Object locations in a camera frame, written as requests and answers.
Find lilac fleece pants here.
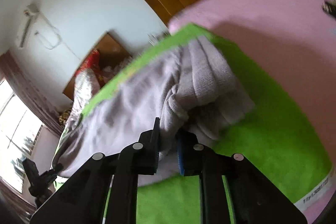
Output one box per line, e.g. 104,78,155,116
52,36,254,186

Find barred window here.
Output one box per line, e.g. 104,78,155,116
0,79,43,193

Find yellow brown patterned cloth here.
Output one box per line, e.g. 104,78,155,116
58,108,71,127

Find pink satin quilt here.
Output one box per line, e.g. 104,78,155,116
63,68,101,135

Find patterned brown curtain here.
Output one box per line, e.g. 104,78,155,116
1,51,63,137

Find red embroidered pillow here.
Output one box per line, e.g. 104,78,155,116
75,49,105,87

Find left wooden headboard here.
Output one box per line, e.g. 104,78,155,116
63,32,132,101

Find white air conditioner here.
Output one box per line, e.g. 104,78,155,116
16,3,39,49

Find pink bed sheet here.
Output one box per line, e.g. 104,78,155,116
167,0,336,224

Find dark patterned item on bed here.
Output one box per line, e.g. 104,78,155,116
322,0,336,19

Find white hanging cable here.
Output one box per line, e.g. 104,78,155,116
34,12,79,59

